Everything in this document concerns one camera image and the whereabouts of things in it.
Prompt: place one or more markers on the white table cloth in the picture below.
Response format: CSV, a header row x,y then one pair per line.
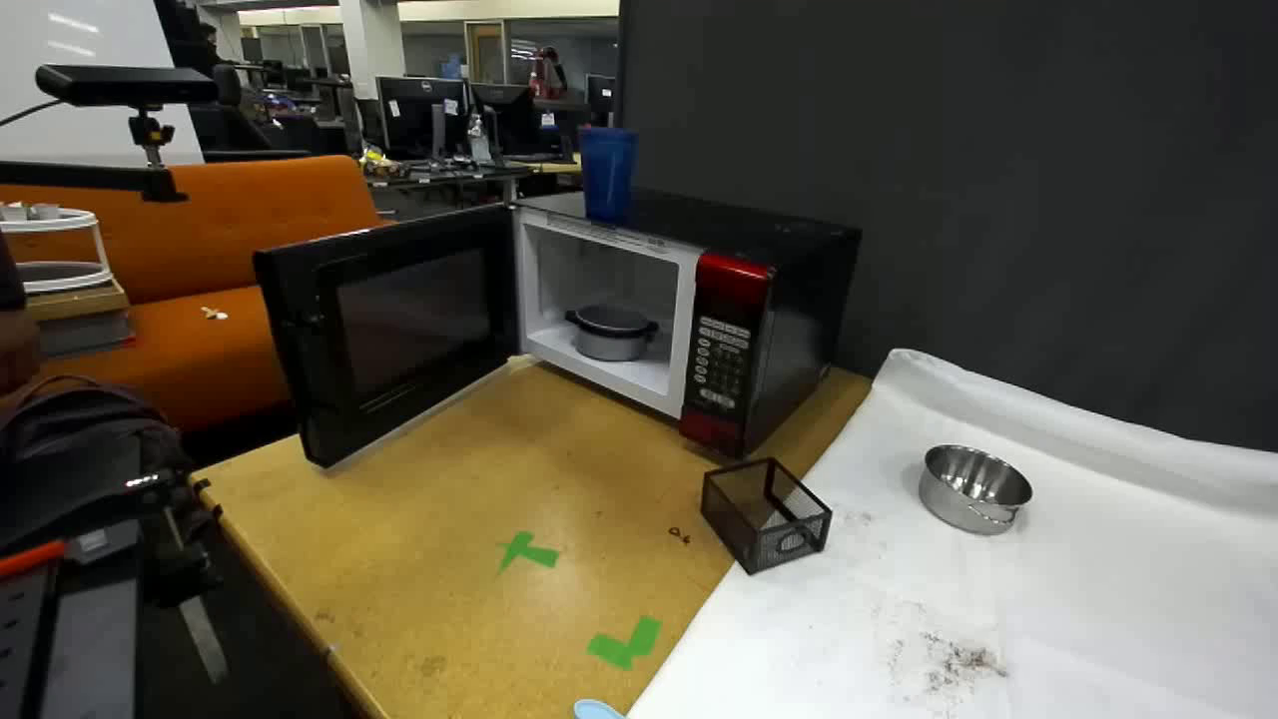
x,y
1062,612

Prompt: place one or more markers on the black and red microwave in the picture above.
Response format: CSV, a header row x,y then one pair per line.
x,y
801,304

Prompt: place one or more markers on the blue plastic cup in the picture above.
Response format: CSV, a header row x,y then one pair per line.
x,y
608,175

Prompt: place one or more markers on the black backpack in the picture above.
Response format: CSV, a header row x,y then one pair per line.
x,y
79,441

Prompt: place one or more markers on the grey flat box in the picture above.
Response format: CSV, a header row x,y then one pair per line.
x,y
79,321

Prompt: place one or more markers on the small white object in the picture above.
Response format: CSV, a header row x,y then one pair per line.
x,y
214,315

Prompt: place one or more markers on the green tape mark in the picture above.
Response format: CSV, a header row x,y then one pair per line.
x,y
525,549
619,649

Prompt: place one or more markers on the black stereo camera bar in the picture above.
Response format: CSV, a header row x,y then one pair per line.
x,y
125,87

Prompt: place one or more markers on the black computer monitor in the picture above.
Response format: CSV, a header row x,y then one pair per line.
x,y
525,127
411,123

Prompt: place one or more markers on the grey pot with lid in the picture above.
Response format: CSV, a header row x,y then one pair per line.
x,y
608,339

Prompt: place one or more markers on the black backdrop curtain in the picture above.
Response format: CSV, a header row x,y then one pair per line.
x,y
998,163

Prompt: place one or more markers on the black basket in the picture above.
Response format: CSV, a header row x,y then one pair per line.
x,y
804,518

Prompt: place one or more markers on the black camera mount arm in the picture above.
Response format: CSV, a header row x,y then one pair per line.
x,y
79,175

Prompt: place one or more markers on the white board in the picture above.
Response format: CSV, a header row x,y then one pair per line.
x,y
79,34

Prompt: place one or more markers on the round metal bowl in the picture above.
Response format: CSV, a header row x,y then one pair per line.
x,y
958,508

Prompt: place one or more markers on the light blue plastic spoon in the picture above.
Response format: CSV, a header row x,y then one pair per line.
x,y
597,713

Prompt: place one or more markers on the orange sofa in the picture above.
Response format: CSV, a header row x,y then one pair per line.
x,y
214,224

